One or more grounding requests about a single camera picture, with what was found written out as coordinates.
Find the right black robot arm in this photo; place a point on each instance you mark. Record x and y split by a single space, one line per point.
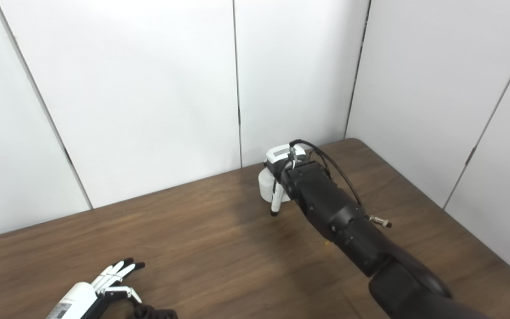
339 217

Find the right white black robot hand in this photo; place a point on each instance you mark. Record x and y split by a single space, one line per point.
281 155

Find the round white plastic piece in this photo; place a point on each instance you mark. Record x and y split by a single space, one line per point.
264 186

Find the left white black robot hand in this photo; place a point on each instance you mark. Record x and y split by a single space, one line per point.
78 299

